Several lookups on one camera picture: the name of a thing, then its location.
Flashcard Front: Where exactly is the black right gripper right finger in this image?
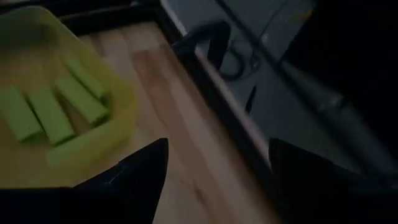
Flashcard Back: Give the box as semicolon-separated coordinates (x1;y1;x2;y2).
269;138;398;224

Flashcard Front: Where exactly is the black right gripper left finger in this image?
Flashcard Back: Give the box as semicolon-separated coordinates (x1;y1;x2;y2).
0;139;169;224

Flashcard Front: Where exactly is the green frog wooden block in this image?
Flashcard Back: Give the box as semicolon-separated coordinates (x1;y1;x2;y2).
27;88;76;146
62;57;111;102
55;75;110;126
0;84;44;143

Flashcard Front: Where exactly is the yellow translucent plastic bin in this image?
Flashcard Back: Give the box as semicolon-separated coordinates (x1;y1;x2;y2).
0;5;139;187

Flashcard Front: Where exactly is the thin black strut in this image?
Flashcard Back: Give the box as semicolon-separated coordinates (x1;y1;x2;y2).
244;84;258;113

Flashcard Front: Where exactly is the coiled black floor cable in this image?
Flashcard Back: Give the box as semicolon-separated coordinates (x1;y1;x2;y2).
217;40;265;82

